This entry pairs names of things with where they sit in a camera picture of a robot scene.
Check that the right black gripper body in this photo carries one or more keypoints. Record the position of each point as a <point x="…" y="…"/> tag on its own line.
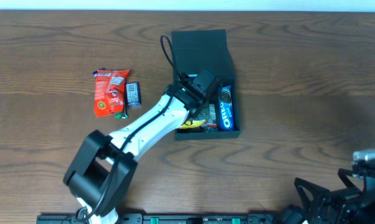
<point x="326" y="201"/>

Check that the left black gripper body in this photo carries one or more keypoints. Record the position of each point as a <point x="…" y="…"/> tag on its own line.
<point x="204" y="113"/>

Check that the black box with lid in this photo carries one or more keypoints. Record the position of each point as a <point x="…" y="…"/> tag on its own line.
<point x="197" y="49"/>

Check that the yellow snack packet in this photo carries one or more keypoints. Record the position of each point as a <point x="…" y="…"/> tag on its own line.
<point x="189" y="124"/>

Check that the black snack packet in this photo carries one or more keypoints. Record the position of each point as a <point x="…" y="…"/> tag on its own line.
<point x="209" y="113"/>

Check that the blue Oreo packet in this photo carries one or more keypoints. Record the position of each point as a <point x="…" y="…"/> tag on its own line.
<point x="226" y="113"/>

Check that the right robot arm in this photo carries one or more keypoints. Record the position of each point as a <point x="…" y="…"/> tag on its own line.
<point x="293" y="215"/>

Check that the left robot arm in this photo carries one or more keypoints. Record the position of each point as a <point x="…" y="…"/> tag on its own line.
<point x="103" y="167"/>

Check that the small blue carton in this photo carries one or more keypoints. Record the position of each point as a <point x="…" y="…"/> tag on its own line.
<point x="133" y="94"/>

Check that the green wrapped candy stick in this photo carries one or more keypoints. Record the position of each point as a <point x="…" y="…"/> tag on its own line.
<point x="120" y="107"/>

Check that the orange Reese's packet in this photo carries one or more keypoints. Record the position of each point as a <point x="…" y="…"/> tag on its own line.
<point x="108" y="83"/>

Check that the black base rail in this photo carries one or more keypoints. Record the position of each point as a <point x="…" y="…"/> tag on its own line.
<point x="137" y="218"/>

